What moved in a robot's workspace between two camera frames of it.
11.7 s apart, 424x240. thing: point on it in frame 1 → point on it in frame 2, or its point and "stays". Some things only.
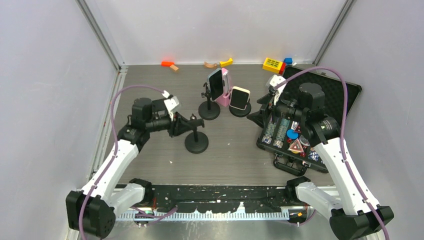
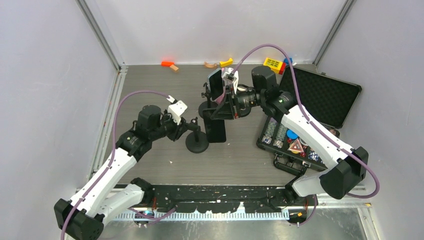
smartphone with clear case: (215, 84) stays
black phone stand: (196, 142) stays
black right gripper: (260, 118) → (228, 109)
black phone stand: (209, 110) stays
